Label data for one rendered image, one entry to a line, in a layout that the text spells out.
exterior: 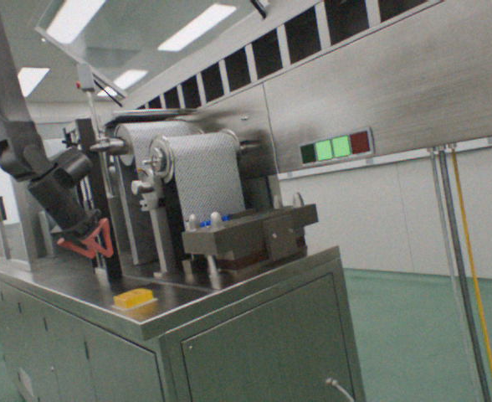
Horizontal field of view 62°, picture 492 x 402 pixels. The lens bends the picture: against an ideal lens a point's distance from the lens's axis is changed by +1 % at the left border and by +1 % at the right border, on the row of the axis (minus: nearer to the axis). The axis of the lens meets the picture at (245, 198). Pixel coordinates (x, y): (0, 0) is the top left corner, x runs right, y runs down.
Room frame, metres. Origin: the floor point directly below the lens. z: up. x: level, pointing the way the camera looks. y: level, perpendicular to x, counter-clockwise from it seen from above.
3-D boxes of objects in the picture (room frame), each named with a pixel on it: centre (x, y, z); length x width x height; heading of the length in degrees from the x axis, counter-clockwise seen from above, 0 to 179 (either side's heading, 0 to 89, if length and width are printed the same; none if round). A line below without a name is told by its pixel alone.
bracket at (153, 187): (1.25, 0.28, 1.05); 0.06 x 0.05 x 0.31; 129
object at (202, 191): (1.28, 0.10, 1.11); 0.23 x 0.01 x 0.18; 129
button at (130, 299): (0.98, 0.31, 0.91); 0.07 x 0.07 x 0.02; 39
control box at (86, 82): (1.69, 0.56, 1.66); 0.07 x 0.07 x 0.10; 14
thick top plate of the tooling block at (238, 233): (1.21, -0.01, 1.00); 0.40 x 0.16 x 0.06; 129
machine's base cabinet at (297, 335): (2.01, 0.78, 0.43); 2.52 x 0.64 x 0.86; 39
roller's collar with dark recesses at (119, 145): (1.43, 0.41, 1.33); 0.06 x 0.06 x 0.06; 39
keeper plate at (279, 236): (1.15, -0.08, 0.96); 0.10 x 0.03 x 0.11; 129
